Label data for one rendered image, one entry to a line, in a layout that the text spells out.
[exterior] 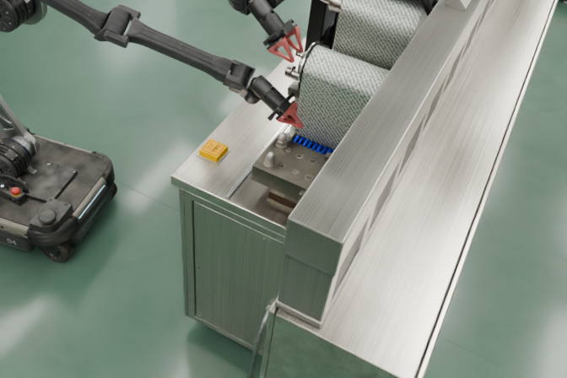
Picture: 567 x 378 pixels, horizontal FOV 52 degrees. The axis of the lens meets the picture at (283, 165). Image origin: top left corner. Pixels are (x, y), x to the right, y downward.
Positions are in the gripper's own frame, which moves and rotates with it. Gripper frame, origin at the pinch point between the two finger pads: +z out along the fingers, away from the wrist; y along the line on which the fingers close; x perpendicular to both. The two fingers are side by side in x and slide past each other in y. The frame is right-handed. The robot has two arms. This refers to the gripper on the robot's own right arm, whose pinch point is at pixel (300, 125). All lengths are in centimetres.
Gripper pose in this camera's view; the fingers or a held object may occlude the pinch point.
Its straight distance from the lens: 180.5
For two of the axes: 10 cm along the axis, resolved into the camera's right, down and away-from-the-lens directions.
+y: -4.6, 5.9, -6.6
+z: 7.2, 6.9, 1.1
